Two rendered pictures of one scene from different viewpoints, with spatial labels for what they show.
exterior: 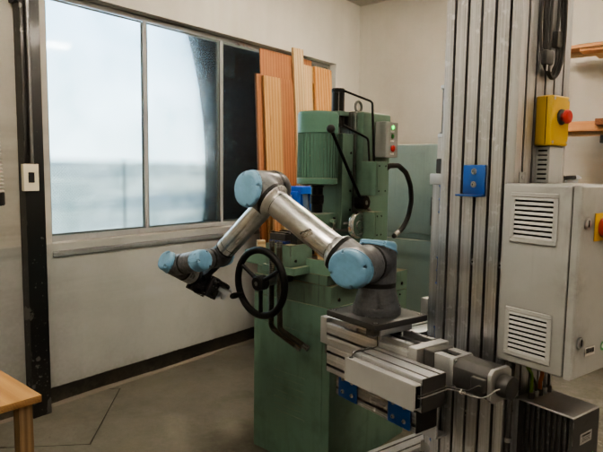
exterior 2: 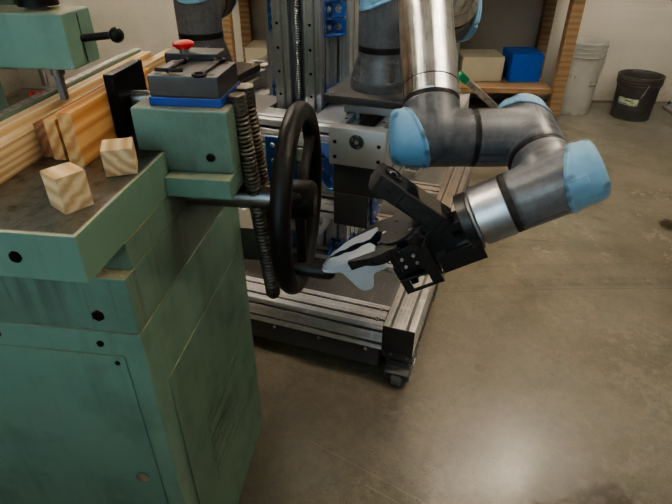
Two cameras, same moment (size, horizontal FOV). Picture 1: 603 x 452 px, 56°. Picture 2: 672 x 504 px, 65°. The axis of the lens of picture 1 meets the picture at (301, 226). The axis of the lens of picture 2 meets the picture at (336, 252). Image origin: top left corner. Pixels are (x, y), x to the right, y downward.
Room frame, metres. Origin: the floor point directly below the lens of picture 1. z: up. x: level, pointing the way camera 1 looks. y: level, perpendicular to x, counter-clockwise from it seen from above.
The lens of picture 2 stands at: (2.55, 0.78, 1.18)
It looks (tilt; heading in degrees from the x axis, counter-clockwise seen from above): 33 degrees down; 236
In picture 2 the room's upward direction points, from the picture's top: straight up
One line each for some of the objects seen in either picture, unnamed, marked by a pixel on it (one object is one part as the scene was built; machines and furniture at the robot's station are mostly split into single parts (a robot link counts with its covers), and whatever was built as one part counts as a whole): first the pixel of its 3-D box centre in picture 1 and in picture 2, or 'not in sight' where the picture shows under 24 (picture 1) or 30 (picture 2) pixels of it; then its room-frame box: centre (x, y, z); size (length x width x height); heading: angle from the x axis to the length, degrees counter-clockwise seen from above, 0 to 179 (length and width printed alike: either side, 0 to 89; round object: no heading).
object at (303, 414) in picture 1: (330, 365); (90, 381); (2.54, -0.14, 0.36); 0.58 x 0.45 x 0.71; 138
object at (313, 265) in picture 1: (302, 261); (151, 150); (2.36, -0.01, 0.87); 0.61 x 0.30 x 0.06; 48
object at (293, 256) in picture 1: (289, 253); (200, 124); (2.30, 0.05, 0.92); 0.15 x 0.13 x 0.09; 48
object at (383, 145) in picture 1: (386, 140); not in sight; (2.60, -0.38, 1.40); 0.10 x 0.06 x 0.16; 138
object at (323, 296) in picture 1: (332, 280); (29, 212); (2.54, -0.15, 0.76); 0.57 x 0.45 x 0.09; 138
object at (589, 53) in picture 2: not in sight; (577, 76); (-0.89, -1.34, 0.24); 0.31 x 0.29 x 0.47; 142
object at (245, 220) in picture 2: not in sight; (237, 233); (2.17, -0.17, 0.58); 0.12 x 0.08 x 0.08; 138
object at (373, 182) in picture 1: (374, 178); not in sight; (2.51, -0.32, 1.23); 0.09 x 0.08 x 0.15; 138
